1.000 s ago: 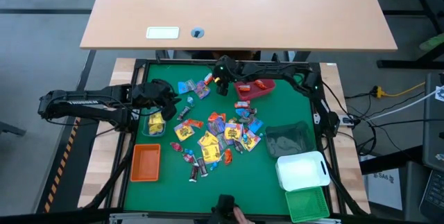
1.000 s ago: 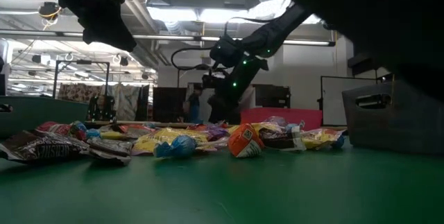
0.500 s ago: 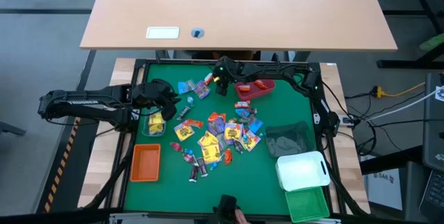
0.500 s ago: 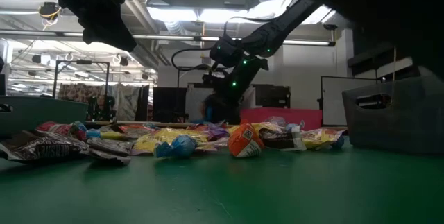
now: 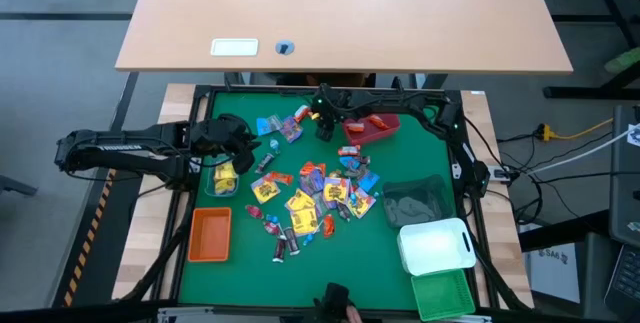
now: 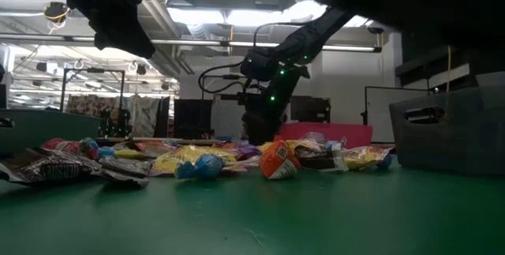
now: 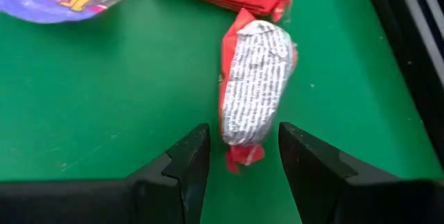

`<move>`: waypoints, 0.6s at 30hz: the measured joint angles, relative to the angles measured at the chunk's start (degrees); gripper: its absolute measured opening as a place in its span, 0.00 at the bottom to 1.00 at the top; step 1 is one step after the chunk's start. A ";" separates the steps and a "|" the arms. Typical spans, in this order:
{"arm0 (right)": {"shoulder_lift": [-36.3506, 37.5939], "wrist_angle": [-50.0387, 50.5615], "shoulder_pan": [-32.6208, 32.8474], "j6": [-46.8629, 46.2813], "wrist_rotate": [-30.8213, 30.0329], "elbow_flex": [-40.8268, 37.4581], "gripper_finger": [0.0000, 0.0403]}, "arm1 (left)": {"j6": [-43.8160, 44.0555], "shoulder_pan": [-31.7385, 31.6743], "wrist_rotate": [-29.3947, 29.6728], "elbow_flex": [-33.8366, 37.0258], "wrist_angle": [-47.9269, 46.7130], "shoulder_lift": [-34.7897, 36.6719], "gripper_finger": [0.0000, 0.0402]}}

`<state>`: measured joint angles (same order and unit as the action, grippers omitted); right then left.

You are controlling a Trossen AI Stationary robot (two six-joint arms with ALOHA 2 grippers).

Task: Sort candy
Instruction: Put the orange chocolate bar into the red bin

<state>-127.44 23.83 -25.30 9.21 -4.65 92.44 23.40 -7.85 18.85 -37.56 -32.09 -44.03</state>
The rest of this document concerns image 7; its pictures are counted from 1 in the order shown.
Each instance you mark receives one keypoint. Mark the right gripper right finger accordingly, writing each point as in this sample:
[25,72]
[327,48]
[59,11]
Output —
[347,196]

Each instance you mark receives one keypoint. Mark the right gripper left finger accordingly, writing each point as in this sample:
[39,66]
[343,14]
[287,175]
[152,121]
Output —
[104,199]

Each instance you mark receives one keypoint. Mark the red white candy wrapper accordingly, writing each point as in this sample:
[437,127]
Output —
[256,88]

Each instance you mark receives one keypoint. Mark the black table frame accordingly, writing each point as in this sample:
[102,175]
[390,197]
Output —
[388,26]

